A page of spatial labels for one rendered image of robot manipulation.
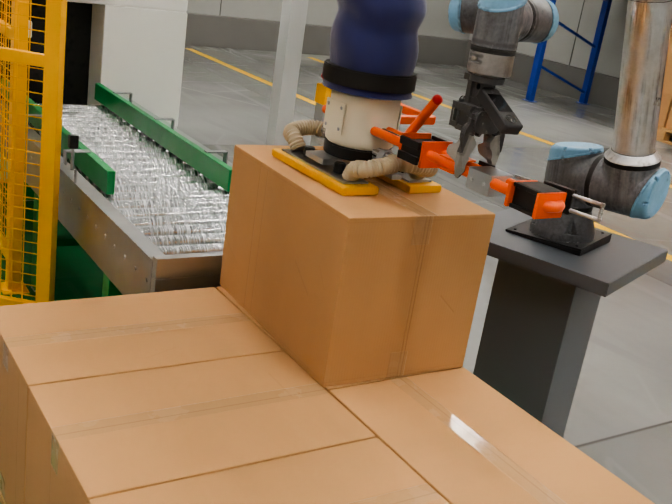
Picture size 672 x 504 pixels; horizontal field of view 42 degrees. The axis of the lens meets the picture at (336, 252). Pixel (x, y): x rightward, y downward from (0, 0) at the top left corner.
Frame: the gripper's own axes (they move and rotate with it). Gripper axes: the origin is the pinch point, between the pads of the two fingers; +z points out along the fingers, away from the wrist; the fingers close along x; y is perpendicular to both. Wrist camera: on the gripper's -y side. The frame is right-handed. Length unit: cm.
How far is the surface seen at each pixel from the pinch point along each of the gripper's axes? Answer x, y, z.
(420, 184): -7.3, 25.9, 10.5
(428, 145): 3.5, 12.4, -2.7
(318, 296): 22.7, 17.7, 33.2
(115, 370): 64, 30, 52
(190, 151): -18, 186, 46
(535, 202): 4.2, -22.0, -1.0
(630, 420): -136, 39, 108
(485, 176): 3.4, -6.6, -1.4
